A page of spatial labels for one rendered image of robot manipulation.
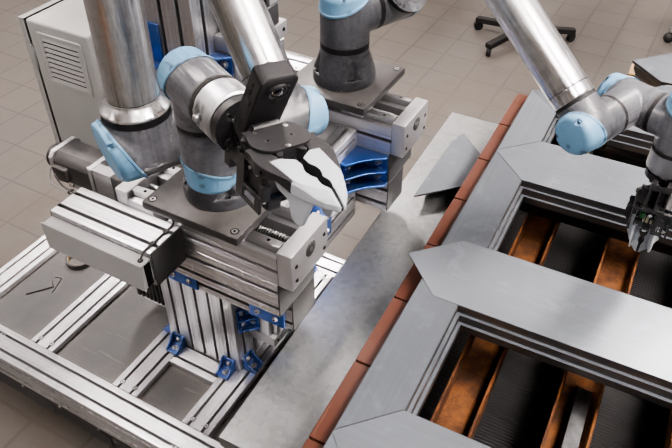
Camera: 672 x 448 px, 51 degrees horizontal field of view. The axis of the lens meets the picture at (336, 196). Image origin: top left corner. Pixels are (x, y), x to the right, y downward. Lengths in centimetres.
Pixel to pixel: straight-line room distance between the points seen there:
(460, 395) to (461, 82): 255
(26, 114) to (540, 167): 272
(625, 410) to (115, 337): 143
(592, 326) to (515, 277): 17
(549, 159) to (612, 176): 15
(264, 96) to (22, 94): 332
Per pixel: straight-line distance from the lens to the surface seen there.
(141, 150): 121
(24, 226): 313
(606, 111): 129
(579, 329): 143
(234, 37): 103
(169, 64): 93
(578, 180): 178
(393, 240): 180
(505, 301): 144
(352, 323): 161
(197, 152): 95
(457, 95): 373
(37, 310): 245
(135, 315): 234
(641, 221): 144
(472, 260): 150
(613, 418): 173
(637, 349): 143
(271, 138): 77
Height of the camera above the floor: 190
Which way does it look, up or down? 39 degrees down
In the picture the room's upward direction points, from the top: straight up
